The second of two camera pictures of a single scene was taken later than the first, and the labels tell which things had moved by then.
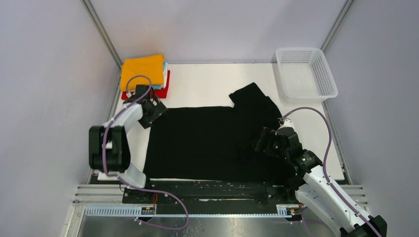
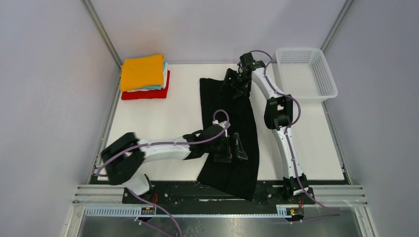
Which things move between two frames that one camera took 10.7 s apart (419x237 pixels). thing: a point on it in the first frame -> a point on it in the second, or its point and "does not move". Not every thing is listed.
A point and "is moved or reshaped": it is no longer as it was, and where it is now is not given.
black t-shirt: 216,143 is moved or reshaped
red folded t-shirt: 159,93 does not move
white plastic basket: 305,76 does not move
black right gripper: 268,135 -> 232,74
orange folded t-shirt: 151,66 does not move
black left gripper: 159,109 -> 227,155
